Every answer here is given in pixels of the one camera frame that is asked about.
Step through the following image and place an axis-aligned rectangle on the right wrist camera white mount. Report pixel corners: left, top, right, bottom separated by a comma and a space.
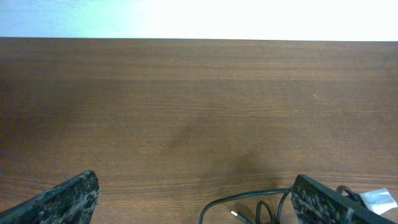
359, 188, 397, 215

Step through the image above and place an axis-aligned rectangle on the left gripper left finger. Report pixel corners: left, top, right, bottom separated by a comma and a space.
1, 170, 100, 224

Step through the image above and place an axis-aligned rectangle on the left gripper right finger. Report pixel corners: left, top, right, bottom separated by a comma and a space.
291, 174, 394, 224

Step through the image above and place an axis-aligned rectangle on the black usb cable long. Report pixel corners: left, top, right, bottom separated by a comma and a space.
198, 185, 364, 224

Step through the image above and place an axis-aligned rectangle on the black usb cable short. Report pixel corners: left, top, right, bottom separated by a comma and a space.
229, 200, 277, 224

